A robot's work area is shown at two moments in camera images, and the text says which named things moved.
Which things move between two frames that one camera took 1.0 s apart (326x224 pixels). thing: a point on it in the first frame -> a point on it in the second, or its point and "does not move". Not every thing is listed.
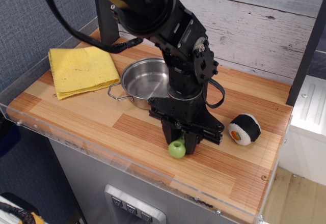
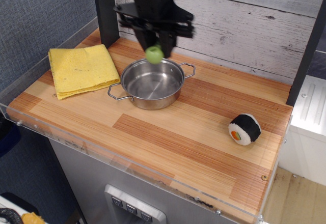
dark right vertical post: (305, 70) does not move
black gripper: (191, 115) -> (154, 10)
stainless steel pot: (143, 79) does not move
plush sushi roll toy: (245, 129) does not move
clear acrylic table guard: (116, 164) does not move
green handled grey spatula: (177, 148) -> (155, 54)
